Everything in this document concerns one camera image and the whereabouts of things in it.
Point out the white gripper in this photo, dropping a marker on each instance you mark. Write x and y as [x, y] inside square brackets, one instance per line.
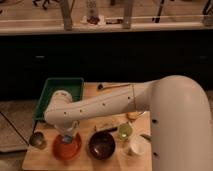
[69, 129]

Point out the blue sponge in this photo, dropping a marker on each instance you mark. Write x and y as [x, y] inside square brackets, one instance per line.
[67, 139]

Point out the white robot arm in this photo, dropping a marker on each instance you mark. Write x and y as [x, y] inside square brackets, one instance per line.
[181, 118]

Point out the red bowl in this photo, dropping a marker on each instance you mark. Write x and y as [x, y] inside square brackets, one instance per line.
[66, 151]

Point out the dark brown bowl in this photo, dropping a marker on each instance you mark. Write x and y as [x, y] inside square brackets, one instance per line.
[101, 145]

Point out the small metal cup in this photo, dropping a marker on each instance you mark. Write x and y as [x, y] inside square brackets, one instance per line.
[37, 140]

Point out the green cup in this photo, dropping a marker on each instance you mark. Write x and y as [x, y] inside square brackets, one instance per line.
[124, 131]

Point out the orange food toy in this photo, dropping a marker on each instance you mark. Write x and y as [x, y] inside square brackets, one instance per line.
[134, 115]

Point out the white cup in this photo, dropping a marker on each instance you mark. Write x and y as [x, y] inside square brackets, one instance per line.
[138, 145]

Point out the wooden handled spoon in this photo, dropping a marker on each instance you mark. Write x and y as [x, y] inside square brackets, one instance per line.
[103, 86]

